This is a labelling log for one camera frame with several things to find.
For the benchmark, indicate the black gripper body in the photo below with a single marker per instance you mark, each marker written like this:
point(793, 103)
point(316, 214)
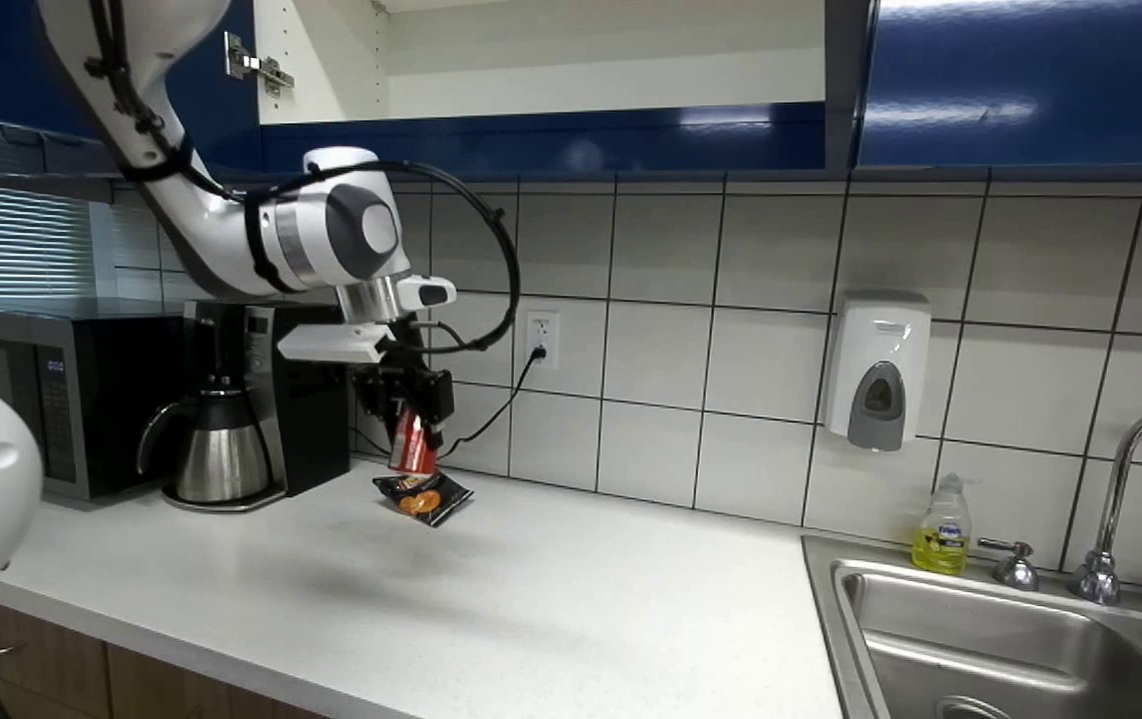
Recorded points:
point(411, 362)

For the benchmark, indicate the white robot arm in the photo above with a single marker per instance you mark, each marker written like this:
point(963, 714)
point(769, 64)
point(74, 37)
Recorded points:
point(224, 226)

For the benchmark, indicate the black silver coffee maker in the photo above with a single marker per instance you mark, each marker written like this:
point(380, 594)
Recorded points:
point(315, 425)

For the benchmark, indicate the black chips bag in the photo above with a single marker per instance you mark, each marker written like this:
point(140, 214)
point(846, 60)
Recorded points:
point(427, 503)

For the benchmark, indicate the steel coffee carafe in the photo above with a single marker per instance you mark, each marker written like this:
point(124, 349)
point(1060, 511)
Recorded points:
point(218, 459)

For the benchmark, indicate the metal cabinet hinge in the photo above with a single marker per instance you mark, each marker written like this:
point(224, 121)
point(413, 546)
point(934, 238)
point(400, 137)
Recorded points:
point(256, 64)

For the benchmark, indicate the black microwave oven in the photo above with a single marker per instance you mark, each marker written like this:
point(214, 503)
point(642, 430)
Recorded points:
point(13, 386)

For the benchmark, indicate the blue upper cabinet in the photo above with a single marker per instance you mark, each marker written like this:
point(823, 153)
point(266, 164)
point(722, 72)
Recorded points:
point(734, 135)

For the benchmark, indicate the wooden lower cabinets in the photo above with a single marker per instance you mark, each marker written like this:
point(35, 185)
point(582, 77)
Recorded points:
point(65, 663)

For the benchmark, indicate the yellow dish soap bottle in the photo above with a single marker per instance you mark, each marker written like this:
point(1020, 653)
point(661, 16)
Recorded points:
point(942, 541)

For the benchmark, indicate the stainless steel sink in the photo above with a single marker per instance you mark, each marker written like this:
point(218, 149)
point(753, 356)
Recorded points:
point(998, 653)

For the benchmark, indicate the chrome faucet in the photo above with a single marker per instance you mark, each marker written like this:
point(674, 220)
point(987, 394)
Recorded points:
point(1100, 574)

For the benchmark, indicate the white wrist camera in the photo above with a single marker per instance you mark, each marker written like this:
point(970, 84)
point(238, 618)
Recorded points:
point(333, 346)

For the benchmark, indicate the white wall outlet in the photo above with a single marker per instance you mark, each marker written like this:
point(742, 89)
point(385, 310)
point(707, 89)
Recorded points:
point(540, 333)

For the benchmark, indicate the white wall soap dispenser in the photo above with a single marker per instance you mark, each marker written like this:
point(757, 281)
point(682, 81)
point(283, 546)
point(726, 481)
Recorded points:
point(876, 362)

